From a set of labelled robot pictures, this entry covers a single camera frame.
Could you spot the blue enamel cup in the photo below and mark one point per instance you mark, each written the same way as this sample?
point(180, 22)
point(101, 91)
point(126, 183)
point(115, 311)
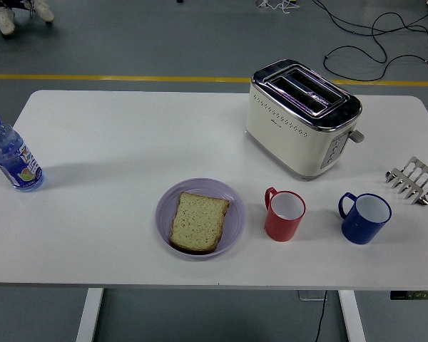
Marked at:
point(360, 231)

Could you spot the slice of toast bread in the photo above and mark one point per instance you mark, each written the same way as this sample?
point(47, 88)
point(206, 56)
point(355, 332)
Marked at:
point(199, 222)

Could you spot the red enamel cup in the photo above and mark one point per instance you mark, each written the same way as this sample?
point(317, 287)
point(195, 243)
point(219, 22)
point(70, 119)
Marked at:
point(281, 229)

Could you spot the purple round plate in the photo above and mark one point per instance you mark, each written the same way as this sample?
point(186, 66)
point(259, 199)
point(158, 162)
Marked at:
point(236, 213)

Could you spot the cream and chrome toaster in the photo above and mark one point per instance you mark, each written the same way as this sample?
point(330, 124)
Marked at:
point(281, 142)

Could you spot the grey box under table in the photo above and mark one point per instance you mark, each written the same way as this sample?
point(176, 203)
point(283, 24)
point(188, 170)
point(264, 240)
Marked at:
point(308, 295)

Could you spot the white table leg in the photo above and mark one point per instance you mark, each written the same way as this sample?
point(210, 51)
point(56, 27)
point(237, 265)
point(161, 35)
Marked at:
point(351, 317)
point(89, 317)

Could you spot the plastic bottle with blue cap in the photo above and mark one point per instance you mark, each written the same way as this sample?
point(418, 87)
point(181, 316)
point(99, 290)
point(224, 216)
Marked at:
point(14, 160)

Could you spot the silver metal toast rack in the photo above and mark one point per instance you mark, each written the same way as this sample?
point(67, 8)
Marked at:
point(419, 171)

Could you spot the black table height control panel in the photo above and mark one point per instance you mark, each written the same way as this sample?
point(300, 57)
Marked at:
point(413, 295)

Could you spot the person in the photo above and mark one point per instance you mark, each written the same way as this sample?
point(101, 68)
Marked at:
point(5, 19)

